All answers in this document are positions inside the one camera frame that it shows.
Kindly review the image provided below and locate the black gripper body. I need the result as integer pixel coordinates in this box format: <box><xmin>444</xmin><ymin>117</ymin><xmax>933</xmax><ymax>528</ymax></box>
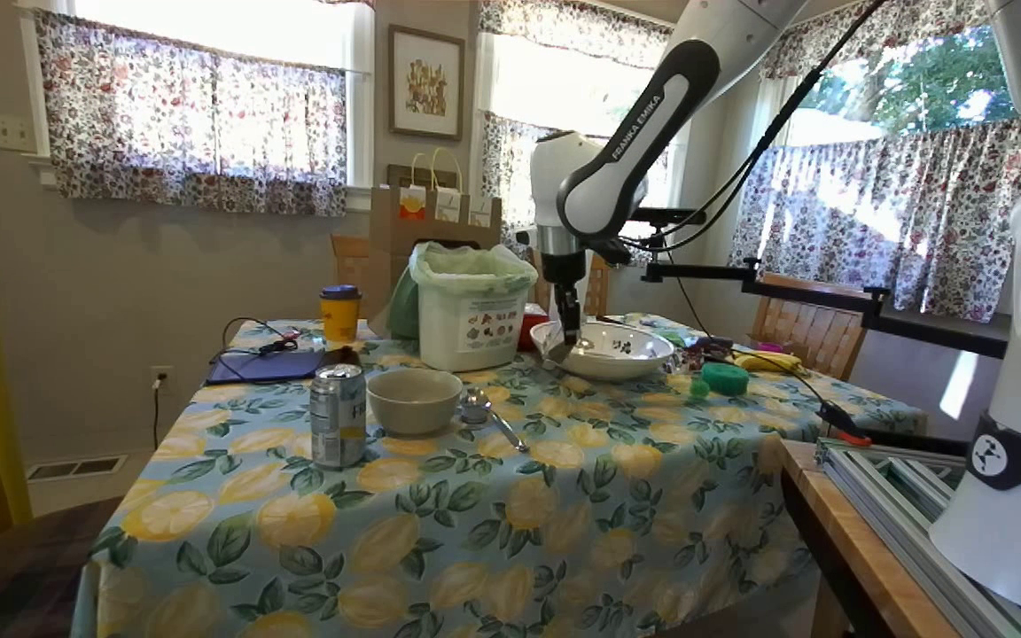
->
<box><xmin>537</xmin><ymin>226</ymin><xmax>586</xmax><ymax>334</ymax></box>

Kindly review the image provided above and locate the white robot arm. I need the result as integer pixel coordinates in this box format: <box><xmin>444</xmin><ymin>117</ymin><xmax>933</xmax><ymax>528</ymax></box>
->
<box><xmin>530</xmin><ymin>0</ymin><xmax>1021</xmax><ymax>606</ymax></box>

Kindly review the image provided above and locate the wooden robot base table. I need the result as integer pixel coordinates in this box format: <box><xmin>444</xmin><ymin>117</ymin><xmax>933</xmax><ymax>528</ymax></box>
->
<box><xmin>780</xmin><ymin>441</ymin><xmax>958</xmax><ymax>638</ymax></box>

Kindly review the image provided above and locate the white wide serving bowl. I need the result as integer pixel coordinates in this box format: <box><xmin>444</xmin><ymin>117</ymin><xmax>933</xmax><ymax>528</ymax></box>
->
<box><xmin>559</xmin><ymin>324</ymin><xmax>678</xmax><ymax>383</ymax></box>

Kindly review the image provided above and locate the grey ceramic bowl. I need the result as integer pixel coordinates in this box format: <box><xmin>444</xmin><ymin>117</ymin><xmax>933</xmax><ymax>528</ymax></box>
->
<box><xmin>370</xmin><ymin>370</ymin><xmax>462</xmax><ymax>435</ymax></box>

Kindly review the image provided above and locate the metal spoon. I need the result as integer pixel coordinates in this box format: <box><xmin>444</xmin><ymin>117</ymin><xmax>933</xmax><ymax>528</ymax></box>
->
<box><xmin>462</xmin><ymin>391</ymin><xmax>524</xmax><ymax>449</ymax></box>

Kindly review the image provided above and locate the lemon print tablecloth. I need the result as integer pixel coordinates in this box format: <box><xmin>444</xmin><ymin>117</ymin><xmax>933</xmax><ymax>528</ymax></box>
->
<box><xmin>72</xmin><ymin>358</ymin><xmax>924</xmax><ymax>638</ymax></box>

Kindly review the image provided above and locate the green scrub sponge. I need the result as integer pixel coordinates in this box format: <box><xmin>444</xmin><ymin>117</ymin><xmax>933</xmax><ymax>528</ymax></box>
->
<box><xmin>697</xmin><ymin>363</ymin><xmax>749</xmax><ymax>398</ymax></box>

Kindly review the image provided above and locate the yellow cloth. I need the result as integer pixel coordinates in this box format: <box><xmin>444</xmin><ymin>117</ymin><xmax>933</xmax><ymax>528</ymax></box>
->
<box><xmin>734</xmin><ymin>352</ymin><xmax>803</xmax><ymax>374</ymax></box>

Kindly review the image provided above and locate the framed floral picture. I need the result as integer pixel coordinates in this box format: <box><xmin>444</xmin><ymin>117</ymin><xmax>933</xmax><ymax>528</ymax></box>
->
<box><xmin>391</xmin><ymin>25</ymin><xmax>463</xmax><ymax>137</ymax></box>

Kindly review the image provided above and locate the yellow jar with dark lid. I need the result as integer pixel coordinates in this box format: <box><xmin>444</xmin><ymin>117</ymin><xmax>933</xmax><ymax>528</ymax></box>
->
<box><xmin>319</xmin><ymin>282</ymin><xmax>361</xmax><ymax>347</ymax></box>

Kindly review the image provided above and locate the silver soda can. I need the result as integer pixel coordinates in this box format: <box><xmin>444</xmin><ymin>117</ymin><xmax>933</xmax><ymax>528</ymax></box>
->
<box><xmin>309</xmin><ymin>364</ymin><xmax>365</xmax><ymax>467</ymax></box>

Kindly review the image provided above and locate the wooden chair right side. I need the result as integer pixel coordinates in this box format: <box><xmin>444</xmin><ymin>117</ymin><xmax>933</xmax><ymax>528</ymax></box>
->
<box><xmin>750</xmin><ymin>278</ymin><xmax>871</xmax><ymax>379</ymax></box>

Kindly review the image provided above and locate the dark blue notebook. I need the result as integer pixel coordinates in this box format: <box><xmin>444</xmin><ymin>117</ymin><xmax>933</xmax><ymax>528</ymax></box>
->
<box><xmin>204</xmin><ymin>352</ymin><xmax>319</xmax><ymax>386</ymax></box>

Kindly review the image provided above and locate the floral curtain right window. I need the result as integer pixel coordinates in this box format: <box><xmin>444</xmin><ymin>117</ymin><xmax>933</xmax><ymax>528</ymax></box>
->
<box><xmin>731</xmin><ymin>119</ymin><xmax>1021</xmax><ymax>324</ymax></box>

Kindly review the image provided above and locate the floral curtain left window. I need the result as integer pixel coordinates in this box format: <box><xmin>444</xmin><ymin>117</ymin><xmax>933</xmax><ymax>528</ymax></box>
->
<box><xmin>35</xmin><ymin>9</ymin><xmax>350</xmax><ymax>217</ymax></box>

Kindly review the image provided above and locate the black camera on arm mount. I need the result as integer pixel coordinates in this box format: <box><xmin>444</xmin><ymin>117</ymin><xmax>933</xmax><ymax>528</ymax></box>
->
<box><xmin>613</xmin><ymin>201</ymin><xmax>1014</xmax><ymax>363</ymax></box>

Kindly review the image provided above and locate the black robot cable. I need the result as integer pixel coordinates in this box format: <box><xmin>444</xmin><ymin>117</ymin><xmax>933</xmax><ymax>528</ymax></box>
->
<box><xmin>650</xmin><ymin>0</ymin><xmax>893</xmax><ymax>254</ymax></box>

